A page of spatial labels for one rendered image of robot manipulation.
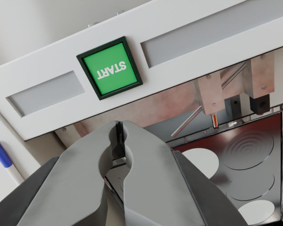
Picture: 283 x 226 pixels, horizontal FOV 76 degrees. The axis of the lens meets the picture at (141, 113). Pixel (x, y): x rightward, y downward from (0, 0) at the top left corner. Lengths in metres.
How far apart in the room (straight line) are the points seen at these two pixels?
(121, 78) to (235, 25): 0.14
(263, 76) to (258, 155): 0.17
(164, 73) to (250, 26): 0.10
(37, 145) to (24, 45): 1.06
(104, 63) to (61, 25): 1.03
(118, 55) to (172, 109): 0.16
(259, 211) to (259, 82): 0.36
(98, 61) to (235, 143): 0.29
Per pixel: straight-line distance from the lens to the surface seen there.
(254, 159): 0.44
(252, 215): 0.60
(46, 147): 0.32
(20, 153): 0.30
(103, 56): 0.21
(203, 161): 0.39
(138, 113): 0.32
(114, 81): 0.21
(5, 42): 1.38
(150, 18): 0.21
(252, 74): 0.33
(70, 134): 0.33
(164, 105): 0.32
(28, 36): 1.31
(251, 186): 0.50
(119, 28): 0.21
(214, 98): 0.31
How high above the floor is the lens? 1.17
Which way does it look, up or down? 62 degrees down
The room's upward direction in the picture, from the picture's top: 173 degrees clockwise
